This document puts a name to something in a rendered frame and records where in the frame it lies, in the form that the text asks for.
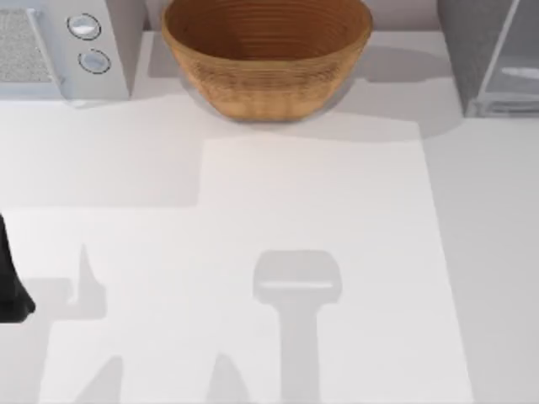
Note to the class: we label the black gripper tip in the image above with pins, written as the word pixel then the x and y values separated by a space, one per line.
pixel 10 290

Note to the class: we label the brown woven basket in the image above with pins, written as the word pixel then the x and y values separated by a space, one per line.
pixel 269 54

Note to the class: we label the round microwave knob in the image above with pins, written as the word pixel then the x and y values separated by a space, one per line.
pixel 94 61
pixel 83 26

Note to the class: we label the pale microwave oven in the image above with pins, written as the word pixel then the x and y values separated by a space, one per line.
pixel 63 84

